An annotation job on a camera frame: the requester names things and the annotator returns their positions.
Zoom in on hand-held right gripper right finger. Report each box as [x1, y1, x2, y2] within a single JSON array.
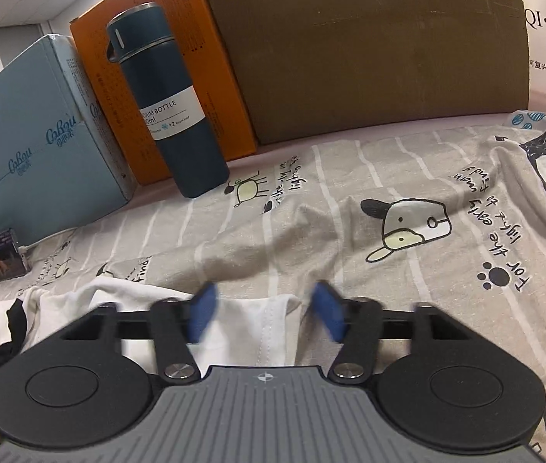
[[312, 281, 479, 383]]

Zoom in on light blue cardboard box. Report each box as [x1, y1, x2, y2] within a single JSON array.
[[0, 34, 139, 283]]

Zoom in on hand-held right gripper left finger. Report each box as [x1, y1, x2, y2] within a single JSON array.
[[58, 282, 219, 383]]

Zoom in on dark blue vacuum bottle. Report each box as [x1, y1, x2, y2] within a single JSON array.
[[106, 2, 229, 198]]

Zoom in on smartphone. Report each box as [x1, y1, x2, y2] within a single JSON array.
[[0, 228, 30, 284]]

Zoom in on brown headboard cushion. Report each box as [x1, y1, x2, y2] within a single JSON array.
[[193, 0, 531, 146]]

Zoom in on grey striped printed bed sheet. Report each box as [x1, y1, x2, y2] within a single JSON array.
[[0, 111, 546, 463]]

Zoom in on white garment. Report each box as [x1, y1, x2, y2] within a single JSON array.
[[0, 282, 303, 463]]

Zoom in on orange cardboard box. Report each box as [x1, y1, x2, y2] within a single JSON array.
[[69, 0, 259, 186]]

